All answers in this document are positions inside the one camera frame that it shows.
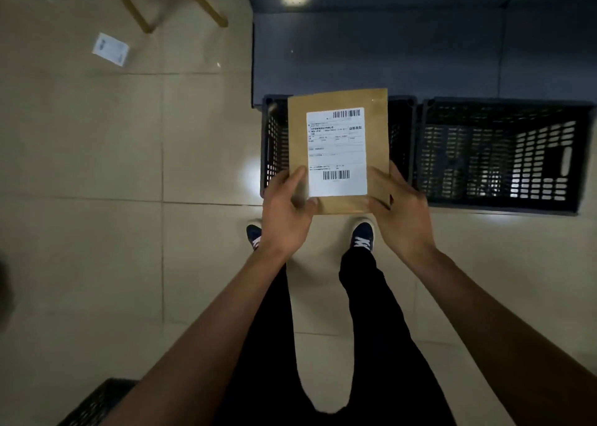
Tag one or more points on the person's black trousers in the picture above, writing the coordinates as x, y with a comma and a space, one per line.
373, 346

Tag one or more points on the person's left hand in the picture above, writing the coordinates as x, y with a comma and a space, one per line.
282, 218

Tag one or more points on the person's left thumb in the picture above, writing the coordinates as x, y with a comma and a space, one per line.
308, 205

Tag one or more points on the brown parcel with white label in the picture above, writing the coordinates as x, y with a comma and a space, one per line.
338, 113

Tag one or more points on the white paper slip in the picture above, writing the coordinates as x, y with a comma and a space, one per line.
110, 49

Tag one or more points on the person's blue shoe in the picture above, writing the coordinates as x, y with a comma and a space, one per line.
363, 237
253, 237

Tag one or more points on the grey metal cabinet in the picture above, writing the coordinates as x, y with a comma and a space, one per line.
382, 48

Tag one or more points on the black plastic crate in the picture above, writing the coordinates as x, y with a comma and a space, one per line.
499, 160
276, 141
100, 404

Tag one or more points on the wooden chair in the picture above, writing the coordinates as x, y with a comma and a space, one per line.
135, 11

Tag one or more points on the person's right blue shoe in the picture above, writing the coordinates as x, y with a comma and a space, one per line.
363, 237

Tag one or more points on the person's right forearm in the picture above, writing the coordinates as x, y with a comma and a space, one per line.
503, 342

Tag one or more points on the person's right hand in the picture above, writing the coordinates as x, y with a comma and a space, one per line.
405, 220

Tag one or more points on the person's left forearm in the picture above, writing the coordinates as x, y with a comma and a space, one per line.
205, 346

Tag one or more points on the person's right thumb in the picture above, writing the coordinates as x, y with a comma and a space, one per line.
378, 181

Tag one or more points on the person's left blue shoe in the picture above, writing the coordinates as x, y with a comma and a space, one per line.
253, 237

